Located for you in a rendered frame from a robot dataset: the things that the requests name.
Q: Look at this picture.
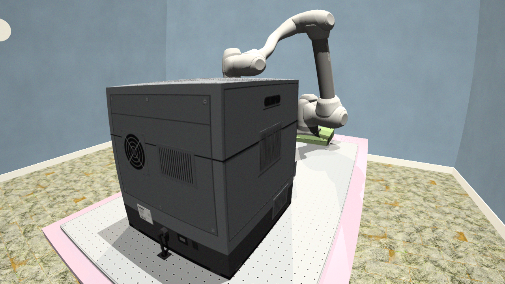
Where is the dark grey instrument cabinet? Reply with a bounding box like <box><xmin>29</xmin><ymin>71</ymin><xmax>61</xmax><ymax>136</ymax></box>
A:
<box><xmin>106</xmin><ymin>78</ymin><xmax>299</xmax><ymax>280</ymax></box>

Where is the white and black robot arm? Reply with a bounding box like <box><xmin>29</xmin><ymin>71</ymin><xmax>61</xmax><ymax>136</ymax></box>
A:
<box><xmin>222</xmin><ymin>10</ymin><xmax>348</xmax><ymax>136</ymax></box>

